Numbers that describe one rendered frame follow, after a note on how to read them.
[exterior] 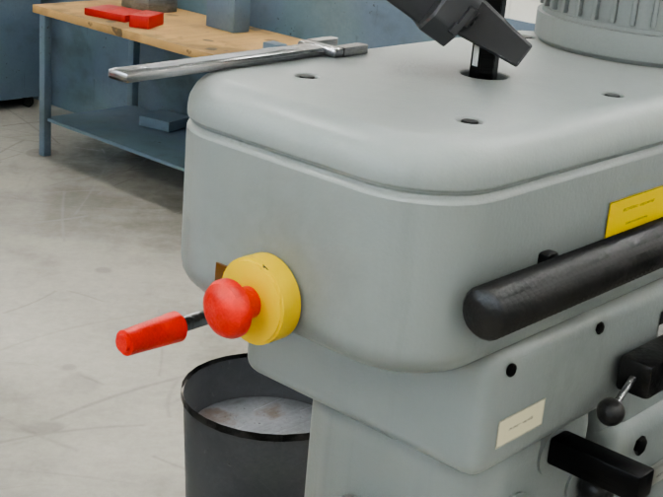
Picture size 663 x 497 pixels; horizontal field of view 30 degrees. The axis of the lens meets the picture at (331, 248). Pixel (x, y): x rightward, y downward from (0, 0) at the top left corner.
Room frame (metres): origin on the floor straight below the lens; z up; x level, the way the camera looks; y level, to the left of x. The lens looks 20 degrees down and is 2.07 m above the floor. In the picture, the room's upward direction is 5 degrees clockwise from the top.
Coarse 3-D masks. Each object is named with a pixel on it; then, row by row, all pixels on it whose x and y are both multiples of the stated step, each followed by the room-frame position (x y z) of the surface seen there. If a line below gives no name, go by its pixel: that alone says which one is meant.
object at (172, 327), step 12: (144, 324) 0.82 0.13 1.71; (156, 324) 0.82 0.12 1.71; (168, 324) 0.83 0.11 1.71; (180, 324) 0.83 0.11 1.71; (192, 324) 0.85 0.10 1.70; (204, 324) 0.86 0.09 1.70; (120, 336) 0.80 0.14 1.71; (132, 336) 0.80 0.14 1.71; (144, 336) 0.81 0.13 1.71; (156, 336) 0.82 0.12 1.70; (168, 336) 0.82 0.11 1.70; (180, 336) 0.83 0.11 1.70; (120, 348) 0.80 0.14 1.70; (132, 348) 0.80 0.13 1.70; (144, 348) 0.81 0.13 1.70
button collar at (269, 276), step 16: (256, 256) 0.76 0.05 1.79; (272, 256) 0.77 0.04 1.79; (224, 272) 0.78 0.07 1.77; (240, 272) 0.77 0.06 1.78; (256, 272) 0.76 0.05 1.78; (272, 272) 0.75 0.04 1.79; (288, 272) 0.76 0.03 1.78; (256, 288) 0.76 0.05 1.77; (272, 288) 0.75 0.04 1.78; (288, 288) 0.75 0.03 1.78; (272, 304) 0.74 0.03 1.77; (288, 304) 0.74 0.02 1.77; (256, 320) 0.75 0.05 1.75; (272, 320) 0.74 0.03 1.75; (288, 320) 0.75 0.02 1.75; (256, 336) 0.75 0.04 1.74; (272, 336) 0.75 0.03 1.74
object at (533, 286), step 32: (544, 256) 0.78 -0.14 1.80; (576, 256) 0.78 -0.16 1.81; (608, 256) 0.79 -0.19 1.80; (640, 256) 0.82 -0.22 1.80; (480, 288) 0.70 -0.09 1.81; (512, 288) 0.71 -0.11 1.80; (544, 288) 0.73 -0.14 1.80; (576, 288) 0.75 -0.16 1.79; (608, 288) 0.79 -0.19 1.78; (480, 320) 0.70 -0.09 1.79; (512, 320) 0.69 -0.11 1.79
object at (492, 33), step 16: (480, 16) 0.92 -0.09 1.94; (496, 16) 0.92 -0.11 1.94; (464, 32) 0.92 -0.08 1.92; (480, 32) 0.92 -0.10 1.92; (496, 32) 0.92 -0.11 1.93; (512, 32) 0.92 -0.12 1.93; (496, 48) 0.92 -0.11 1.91; (512, 48) 0.92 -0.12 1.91; (528, 48) 0.92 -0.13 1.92; (512, 64) 0.93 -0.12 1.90
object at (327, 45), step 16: (272, 48) 0.92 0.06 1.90; (288, 48) 0.93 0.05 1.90; (304, 48) 0.94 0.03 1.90; (320, 48) 0.95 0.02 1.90; (336, 48) 0.96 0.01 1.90; (352, 48) 0.97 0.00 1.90; (144, 64) 0.83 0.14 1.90; (160, 64) 0.84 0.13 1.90; (176, 64) 0.84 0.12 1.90; (192, 64) 0.85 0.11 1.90; (208, 64) 0.86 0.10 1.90; (224, 64) 0.87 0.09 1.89; (240, 64) 0.88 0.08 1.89; (256, 64) 0.90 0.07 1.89; (128, 80) 0.80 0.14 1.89; (144, 80) 0.81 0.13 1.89
